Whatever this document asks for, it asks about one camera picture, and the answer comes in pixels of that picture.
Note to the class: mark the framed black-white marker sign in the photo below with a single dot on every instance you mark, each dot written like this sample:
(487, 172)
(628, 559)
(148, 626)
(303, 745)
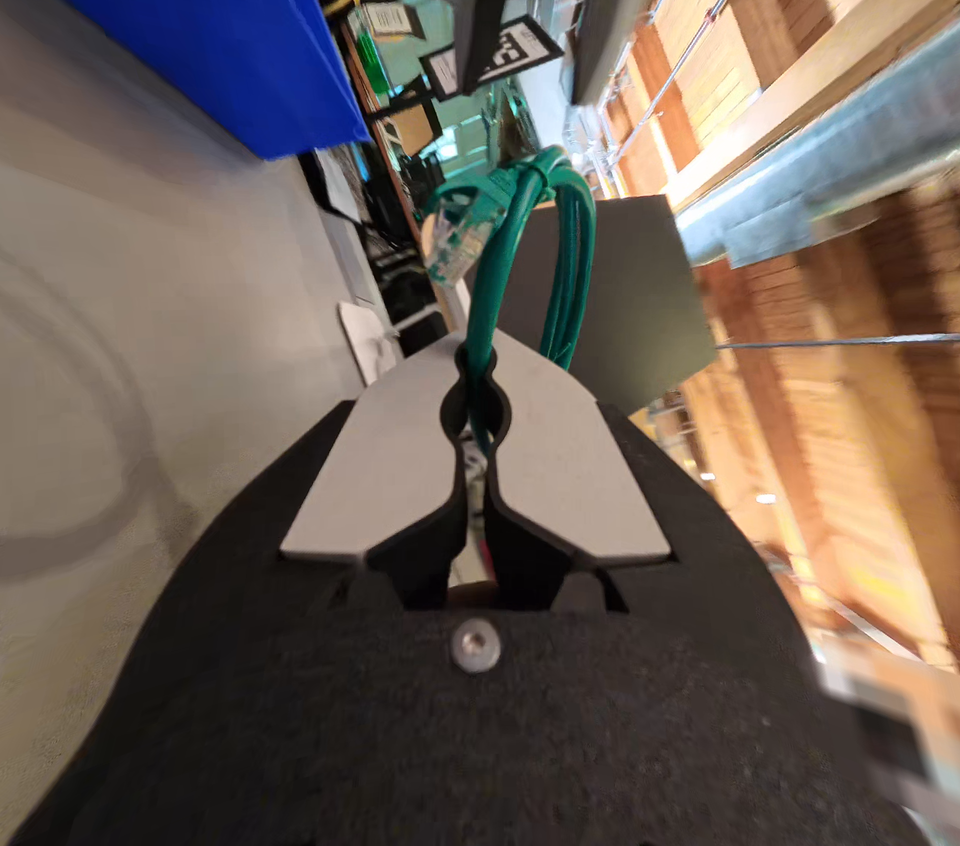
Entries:
(517, 50)

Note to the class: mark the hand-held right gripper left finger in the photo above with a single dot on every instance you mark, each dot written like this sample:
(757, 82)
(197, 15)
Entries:
(375, 471)

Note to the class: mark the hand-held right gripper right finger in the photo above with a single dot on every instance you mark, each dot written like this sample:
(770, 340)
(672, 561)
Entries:
(577, 471)

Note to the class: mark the silver ceiling duct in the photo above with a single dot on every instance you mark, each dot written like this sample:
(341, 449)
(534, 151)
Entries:
(810, 178)

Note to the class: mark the wood-framed black board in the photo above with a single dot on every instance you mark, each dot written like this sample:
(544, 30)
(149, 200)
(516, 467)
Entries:
(645, 291)

